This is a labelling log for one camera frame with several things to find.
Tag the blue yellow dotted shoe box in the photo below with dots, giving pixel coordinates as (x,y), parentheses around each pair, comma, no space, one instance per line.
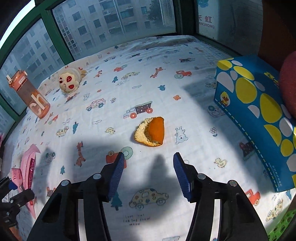
(248,92)

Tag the red apple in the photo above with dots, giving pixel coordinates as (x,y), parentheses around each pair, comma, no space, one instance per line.
(288,83)

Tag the orange water bottle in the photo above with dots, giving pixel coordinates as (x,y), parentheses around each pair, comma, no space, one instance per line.
(28,93)

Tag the cartoon print white bed sheet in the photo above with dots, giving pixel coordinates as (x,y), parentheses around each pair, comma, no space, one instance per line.
(149,204)

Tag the small cream plush toy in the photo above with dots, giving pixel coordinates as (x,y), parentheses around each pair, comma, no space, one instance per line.
(69,79)

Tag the pink snack wrapper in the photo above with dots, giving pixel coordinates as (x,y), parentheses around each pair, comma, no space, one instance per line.
(23,177)

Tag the brown wooden headboard panel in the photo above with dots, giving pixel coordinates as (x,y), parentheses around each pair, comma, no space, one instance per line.
(278,32)

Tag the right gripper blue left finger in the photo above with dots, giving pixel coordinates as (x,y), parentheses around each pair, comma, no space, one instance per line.
(115,174)

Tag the green plastic mesh basket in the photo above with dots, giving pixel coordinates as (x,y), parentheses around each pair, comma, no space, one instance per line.
(279,229)

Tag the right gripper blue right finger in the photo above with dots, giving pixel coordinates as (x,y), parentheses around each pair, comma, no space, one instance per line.
(182,176)

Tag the green window frame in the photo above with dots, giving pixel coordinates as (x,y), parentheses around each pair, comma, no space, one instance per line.
(46,34)

